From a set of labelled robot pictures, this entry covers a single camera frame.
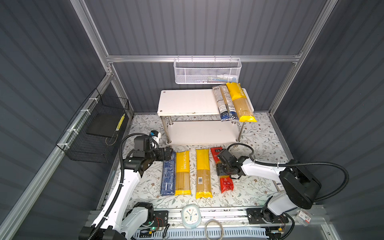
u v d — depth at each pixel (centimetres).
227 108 72
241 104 74
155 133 69
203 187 81
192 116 119
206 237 68
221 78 91
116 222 40
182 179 84
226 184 82
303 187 45
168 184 82
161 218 73
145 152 59
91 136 72
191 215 72
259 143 102
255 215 73
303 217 72
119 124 77
